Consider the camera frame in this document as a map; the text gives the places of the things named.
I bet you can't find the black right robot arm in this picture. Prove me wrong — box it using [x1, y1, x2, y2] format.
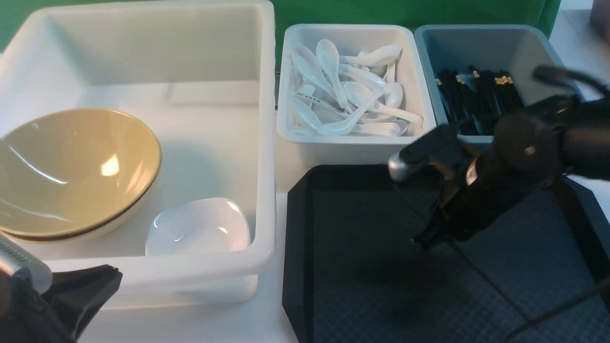
[399, 65, 609, 249]

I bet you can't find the blue-grey chopstick bin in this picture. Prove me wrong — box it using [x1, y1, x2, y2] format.
[415, 24, 581, 148]

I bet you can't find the black camera cable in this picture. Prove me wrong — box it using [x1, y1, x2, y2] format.
[448, 238, 610, 343]

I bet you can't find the bundle of black chopsticks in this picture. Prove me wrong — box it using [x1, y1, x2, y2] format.
[435, 65, 525, 136]

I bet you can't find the white side dish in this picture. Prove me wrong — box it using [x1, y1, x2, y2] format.
[145, 197, 252, 256]

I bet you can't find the yellow noodle bowl in tub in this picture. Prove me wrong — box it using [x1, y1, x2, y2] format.
[1, 108, 162, 239]

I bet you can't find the white spoon bin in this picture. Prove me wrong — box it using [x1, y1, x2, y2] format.
[277, 24, 436, 166]
[339, 45, 402, 68]

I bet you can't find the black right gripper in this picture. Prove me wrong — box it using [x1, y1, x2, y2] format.
[415, 114, 567, 248]

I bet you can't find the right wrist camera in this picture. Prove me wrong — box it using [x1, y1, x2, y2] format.
[388, 125, 465, 182]

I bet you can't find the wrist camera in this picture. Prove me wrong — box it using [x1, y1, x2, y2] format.
[0, 236, 53, 293]
[388, 125, 465, 182]

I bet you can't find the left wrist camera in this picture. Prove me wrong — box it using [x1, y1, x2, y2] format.
[0, 236, 53, 293]

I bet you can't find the white spoon top bin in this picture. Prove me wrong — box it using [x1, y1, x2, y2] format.
[339, 45, 402, 68]

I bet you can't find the black serving tray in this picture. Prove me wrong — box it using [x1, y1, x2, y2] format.
[282, 165, 609, 343]

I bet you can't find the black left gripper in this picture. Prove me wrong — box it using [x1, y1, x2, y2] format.
[0, 265, 123, 343]

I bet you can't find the large white plastic tub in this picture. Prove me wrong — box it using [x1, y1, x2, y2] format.
[1, 0, 276, 309]

